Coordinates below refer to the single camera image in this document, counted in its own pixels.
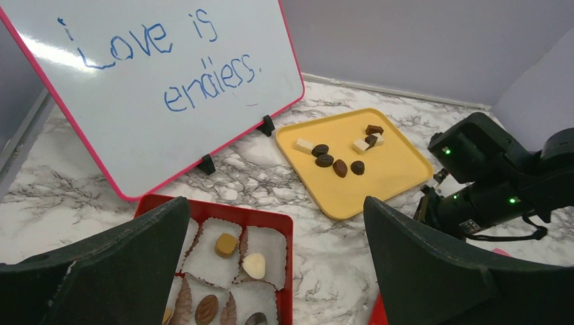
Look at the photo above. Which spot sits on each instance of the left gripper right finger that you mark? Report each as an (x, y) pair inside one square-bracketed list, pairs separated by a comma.
[(428, 277)]

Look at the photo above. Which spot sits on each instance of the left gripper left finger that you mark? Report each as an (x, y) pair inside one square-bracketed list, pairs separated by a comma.
[(120, 276)]

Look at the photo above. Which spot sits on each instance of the brown almond chocolate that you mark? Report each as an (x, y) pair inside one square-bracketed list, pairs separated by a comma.
[(206, 310)]

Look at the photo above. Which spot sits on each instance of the white heart chocolate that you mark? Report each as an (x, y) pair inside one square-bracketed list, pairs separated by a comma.
[(254, 265)]

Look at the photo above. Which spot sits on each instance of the dark round chocolate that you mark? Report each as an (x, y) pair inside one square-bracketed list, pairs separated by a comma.
[(258, 318)]

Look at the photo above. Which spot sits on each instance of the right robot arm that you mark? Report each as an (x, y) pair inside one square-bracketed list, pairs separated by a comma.
[(503, 181)]

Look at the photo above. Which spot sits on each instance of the round brown chocolate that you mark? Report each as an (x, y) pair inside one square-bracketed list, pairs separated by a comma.
[(226, 245)]

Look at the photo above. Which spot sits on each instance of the red chocolate box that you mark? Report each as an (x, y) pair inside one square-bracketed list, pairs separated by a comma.
[(201, 272)]

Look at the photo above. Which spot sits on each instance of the dark oval chocolate on tray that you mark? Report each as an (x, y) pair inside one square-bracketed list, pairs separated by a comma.
[(319, 150)]

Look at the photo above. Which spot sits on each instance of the white square chocolate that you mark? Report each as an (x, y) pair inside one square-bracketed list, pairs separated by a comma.
[(303, 146)]

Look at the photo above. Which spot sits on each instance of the red box lid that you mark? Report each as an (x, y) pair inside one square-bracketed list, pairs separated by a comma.
[(378, 314)]

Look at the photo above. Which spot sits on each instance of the pink eraser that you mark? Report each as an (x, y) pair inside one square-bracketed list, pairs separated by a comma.
[(500, 252)]

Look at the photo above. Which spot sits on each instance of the yellow plastic tray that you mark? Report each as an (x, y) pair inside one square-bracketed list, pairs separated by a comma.
[(368, 156)]

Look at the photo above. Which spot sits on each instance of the black board stand foot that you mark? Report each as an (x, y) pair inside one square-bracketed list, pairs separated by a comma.
[(267, 126)]

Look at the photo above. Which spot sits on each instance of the white board with pink frame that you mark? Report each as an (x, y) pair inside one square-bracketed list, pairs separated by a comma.
[(150, 87)]

